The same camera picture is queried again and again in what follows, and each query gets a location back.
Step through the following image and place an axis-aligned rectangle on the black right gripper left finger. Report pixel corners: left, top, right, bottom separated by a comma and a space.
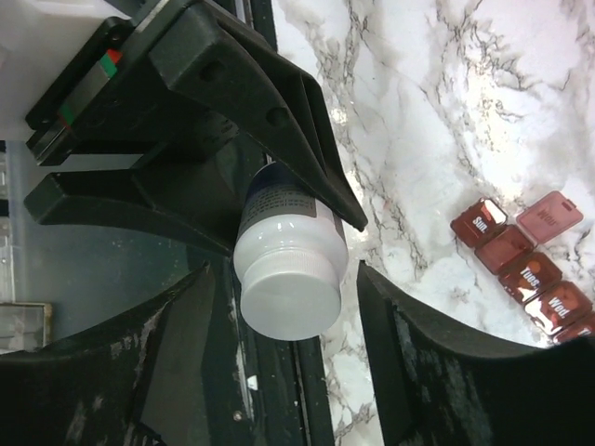
1, 265, 215, 445

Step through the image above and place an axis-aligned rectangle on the white pill bottle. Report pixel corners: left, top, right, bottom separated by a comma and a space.
233, 163, 349, 341

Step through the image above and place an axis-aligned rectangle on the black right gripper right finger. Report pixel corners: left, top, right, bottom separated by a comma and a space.
357, 264, 594, 445

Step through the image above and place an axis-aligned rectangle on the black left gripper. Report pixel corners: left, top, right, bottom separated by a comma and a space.
24, 1, 243, 256

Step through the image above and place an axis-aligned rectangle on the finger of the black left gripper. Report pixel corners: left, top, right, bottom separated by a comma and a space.
150, 4, 367, 230

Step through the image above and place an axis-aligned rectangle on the red weekly pill organizer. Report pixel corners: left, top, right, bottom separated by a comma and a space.
450, 190, 594, 344

